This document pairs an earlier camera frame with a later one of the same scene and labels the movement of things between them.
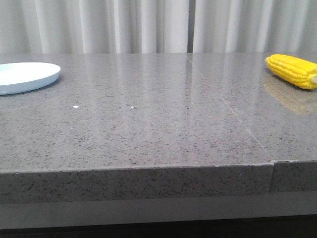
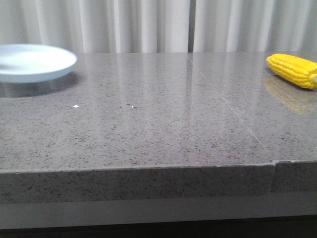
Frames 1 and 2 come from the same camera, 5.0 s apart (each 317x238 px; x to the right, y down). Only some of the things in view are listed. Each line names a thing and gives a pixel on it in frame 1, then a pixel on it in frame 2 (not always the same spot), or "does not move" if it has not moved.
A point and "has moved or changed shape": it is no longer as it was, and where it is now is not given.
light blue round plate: (22, 77) has moved or changed shape
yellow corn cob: (296, 72) does not move
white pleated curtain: (31, 27) does not move
